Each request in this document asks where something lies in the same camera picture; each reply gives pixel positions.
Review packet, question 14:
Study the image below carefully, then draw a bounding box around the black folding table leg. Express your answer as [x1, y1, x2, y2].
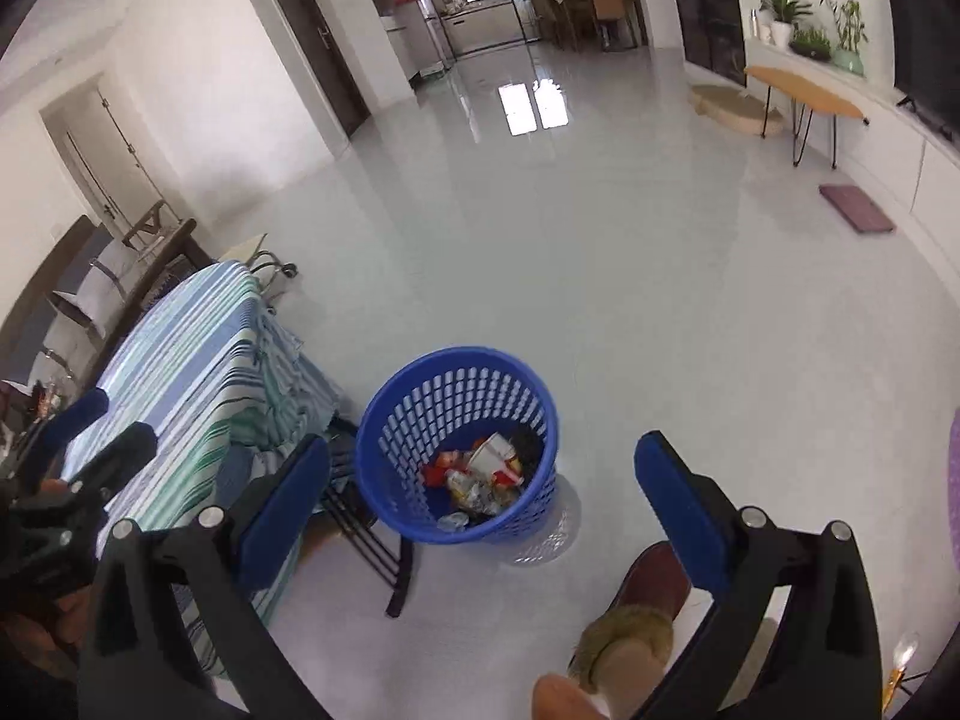
[320, 415, 415, 619]

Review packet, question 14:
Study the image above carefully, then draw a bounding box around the white wrapper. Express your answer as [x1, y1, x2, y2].
[467, 433, 524, 488]

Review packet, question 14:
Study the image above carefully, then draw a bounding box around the black television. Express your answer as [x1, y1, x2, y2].
[889, 0, 958, 142]

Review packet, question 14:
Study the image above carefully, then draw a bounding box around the dark wooden sofa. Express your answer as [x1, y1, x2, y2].
[2, 202, 212, 392]

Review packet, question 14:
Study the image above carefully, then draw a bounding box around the wooden dining chair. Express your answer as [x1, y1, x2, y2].
[590, 0, 633, 52]

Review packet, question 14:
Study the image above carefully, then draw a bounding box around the blue plastic waste basket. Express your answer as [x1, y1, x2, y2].
[355, 346, 560, 544]

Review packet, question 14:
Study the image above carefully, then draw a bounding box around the potted plant on cabinet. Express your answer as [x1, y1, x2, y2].
[760, 0, 812, 49]

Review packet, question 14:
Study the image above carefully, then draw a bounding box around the dark entrance door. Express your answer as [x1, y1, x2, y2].
[277, 0, 370, 137]

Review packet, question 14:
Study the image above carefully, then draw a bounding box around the grey white cushion right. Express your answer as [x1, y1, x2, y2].
[47, 241, 148, 346]

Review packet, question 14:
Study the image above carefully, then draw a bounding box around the purple floor mat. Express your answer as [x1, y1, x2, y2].
[818, 184, 896, 234]

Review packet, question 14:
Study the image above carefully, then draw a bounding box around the striped blue green tablecloth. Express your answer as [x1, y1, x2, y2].
[55, 260, 347, 680]

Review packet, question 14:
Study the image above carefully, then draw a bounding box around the wooden side table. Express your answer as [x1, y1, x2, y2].
[745, 65, 871, 169]

